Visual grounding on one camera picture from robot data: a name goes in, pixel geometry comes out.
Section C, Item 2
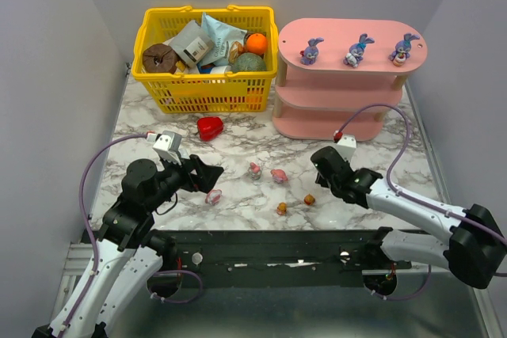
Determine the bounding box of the orange bear toy left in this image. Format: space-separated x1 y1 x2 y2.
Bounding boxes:
276 203 287 216

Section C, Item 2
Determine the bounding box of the purple bunny toy blue bow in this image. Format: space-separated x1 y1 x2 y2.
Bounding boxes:
343 33 375 68

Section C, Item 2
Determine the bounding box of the orange bear toy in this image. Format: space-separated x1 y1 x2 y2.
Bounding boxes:
303 194 315 206
276 203 287 216

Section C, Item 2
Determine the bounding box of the grey paper pouch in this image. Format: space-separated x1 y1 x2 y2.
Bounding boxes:
169 20 214 68

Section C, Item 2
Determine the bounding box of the pink toy figure lying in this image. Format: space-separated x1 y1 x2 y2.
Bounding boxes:
270 169 288 184

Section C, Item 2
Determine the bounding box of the pink bunny toy standing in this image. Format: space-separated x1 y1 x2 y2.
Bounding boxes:
248 162 262 180

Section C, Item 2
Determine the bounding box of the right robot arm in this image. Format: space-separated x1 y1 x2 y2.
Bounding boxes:
185 146 506 296

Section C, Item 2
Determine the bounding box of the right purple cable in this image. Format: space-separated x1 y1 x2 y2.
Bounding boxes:
334 103 507 302

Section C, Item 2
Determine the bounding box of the pink three-tier shelf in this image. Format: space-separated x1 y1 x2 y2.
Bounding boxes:
273 17 428 141

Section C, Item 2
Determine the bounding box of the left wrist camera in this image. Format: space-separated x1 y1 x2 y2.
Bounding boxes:
147 131 189 166

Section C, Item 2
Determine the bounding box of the purple bunny toy with cake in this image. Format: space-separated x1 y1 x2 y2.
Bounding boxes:
388 32 421 66

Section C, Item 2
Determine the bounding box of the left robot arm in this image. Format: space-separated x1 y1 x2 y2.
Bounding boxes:
33 154 223 337

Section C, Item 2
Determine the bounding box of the orange toy fruit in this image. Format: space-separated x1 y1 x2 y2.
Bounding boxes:
246 33 269 55

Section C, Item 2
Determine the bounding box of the yellow plastic shopping basket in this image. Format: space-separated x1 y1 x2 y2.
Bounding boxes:
131 5 278 114

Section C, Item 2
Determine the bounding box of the orange bear toy upper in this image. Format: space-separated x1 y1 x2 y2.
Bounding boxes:
303 194 315 206

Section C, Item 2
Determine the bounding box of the green toy melon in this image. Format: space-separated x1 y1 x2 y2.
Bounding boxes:
231 52 267 73

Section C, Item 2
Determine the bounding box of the pink white toy figure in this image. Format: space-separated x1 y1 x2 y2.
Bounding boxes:
205 189 223 206

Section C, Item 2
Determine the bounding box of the light blue cassava chips bag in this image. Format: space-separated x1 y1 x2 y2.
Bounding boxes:
200 13 247 66

